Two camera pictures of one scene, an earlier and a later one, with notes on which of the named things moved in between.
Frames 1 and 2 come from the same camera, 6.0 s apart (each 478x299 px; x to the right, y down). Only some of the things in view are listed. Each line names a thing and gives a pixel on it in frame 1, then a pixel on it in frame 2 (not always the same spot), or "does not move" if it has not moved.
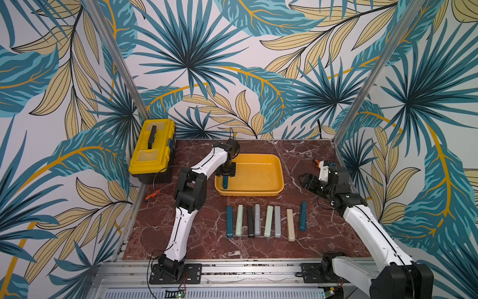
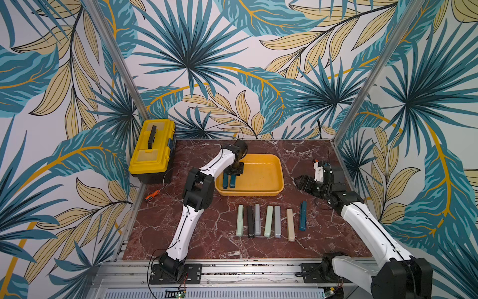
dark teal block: (229, 222) to (232, 183)
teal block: (302, 216) does not move
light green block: (238, 229) does not move
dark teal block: (225, 182) does not move
